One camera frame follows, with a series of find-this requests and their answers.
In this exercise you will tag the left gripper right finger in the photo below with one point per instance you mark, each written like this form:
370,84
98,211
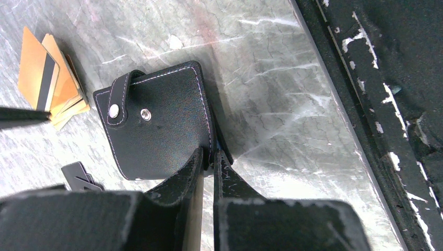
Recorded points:
246,220

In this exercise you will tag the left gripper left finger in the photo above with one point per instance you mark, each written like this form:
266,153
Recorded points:
167,217

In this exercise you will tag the black leather card holder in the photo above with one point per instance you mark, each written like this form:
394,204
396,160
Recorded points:
154,122

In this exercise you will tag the tan wooden block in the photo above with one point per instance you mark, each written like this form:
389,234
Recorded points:
48,81

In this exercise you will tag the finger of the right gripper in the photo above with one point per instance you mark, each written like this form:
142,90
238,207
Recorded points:
14,117

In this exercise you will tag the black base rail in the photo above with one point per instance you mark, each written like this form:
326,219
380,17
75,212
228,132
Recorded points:
385,61

